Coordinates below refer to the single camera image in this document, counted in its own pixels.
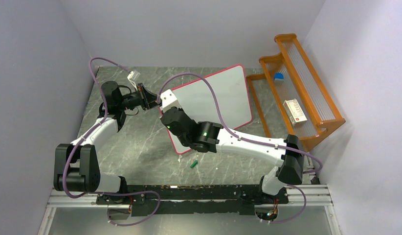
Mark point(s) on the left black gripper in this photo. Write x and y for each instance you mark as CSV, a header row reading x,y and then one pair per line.
x,y
146,99

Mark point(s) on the green marker cap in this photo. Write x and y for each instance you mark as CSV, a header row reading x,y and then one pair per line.
x,y
193,164

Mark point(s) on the pink-framed whiteboard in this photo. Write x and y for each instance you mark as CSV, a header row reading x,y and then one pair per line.
x,y
230,88

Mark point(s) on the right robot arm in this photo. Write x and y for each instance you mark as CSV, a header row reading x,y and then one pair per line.
x,y
285,154

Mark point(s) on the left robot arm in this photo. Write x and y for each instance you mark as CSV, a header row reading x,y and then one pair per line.
x,y
76,167

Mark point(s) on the blue eraser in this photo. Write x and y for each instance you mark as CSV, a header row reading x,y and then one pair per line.
x,y
278,77

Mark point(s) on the orange wooden tiered rack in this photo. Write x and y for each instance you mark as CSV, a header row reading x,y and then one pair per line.
x,y
301,82

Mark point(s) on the white red box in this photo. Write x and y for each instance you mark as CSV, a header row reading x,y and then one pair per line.
x,y
294,111

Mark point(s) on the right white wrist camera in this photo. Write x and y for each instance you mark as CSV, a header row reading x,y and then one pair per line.
x,y
169,100

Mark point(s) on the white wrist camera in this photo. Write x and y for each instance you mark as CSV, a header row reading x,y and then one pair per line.
x,y
132,77
169,100

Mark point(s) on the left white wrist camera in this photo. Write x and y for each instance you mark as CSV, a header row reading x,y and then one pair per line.
x,y
132,77

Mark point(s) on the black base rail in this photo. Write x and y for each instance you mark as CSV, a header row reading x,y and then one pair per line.
x,y
167,199

